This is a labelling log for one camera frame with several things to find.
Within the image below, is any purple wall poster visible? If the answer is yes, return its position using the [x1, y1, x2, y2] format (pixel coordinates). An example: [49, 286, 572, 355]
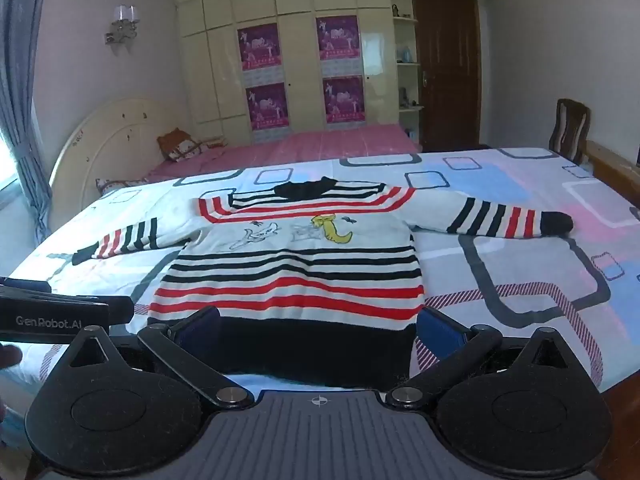
[315, 15, 361, 61]
[245, 83, 290, 130]
[237, 23, 282, 72]
[322, 76, 366, 125]

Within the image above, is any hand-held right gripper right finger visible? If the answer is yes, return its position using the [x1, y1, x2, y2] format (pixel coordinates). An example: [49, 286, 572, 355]
[385, 306, 577, 409]

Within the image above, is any window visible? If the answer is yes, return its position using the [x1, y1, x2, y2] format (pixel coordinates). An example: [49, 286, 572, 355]
[0, 132, 22, 202]

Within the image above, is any patterned flat pillow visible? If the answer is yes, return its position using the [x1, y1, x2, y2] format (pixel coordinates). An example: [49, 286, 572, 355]
[95, 176, 152, 197]

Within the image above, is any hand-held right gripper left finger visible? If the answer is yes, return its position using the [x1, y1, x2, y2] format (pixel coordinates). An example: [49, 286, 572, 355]
[69, 306, 255, 409]

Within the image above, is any wooden chair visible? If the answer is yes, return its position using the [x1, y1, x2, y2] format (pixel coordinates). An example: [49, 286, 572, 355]
[548, 98, 593, 165]

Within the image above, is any cream wardrobe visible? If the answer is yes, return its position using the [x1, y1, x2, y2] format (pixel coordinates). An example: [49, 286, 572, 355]
[169, 0, 503, 147]

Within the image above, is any pink bed sheet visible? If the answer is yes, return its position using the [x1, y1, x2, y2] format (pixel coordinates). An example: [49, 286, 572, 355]
[144, 125, 424, 184]

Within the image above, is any open corner shelf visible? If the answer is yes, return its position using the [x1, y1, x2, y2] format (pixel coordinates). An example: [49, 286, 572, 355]
[390, 0, 426, 135]

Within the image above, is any white blanket with square print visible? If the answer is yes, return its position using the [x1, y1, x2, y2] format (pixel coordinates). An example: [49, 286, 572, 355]
[0, 147, 640, 413]

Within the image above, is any dark wooden door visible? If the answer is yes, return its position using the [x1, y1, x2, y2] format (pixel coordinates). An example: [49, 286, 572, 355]
[412, 0, 484, 154]

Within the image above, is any striped knit sweater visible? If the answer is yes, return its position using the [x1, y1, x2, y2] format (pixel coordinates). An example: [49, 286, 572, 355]
[72, 176, 574, 390]

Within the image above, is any person's left hand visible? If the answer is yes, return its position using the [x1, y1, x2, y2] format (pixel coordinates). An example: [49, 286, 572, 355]
[0, 343, 24, 370]

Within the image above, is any orange cat pillow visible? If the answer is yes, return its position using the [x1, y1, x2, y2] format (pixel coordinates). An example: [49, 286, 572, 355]
[156, 129, 227, 163]

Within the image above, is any grey curtain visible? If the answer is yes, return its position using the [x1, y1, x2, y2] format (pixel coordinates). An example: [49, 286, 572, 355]
[0, 0, 54, 242]

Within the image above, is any cream round headboard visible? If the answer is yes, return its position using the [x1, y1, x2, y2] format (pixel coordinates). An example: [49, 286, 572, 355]
[48, 98, 189, 234]

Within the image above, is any wooden bed frame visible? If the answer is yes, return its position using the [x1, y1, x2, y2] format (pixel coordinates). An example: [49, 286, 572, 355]
[582, 140, 640, 224]

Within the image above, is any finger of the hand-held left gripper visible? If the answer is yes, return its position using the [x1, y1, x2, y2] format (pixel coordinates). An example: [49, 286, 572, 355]
[108, 295, 135, 326]

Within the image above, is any glass wall lamp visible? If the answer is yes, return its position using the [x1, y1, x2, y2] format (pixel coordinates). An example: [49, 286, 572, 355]
[103, 4, 141, 46]

